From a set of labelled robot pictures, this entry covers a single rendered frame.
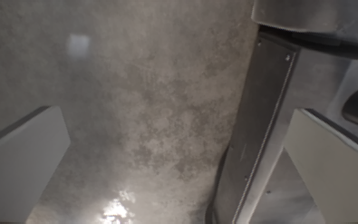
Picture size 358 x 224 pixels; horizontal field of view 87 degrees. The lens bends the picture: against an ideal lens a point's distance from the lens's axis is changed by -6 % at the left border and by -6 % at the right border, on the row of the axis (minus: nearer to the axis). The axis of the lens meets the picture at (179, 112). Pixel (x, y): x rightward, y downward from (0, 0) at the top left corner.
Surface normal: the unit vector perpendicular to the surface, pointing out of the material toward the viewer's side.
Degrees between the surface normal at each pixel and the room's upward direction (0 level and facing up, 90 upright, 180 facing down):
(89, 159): 0
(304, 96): 45
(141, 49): 0
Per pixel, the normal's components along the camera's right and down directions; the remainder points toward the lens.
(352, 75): 0.08, 0.51
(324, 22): -0.53, 0.42
